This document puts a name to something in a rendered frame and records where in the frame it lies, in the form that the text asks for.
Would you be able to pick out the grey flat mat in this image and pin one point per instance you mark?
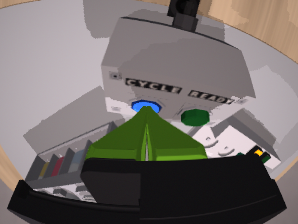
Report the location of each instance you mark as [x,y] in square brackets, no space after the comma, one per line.
[51,87]

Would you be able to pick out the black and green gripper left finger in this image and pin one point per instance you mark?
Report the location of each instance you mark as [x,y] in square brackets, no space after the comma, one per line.
[127,141]

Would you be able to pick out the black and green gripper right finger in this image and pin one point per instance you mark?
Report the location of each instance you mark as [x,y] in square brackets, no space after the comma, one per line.
[166,142]

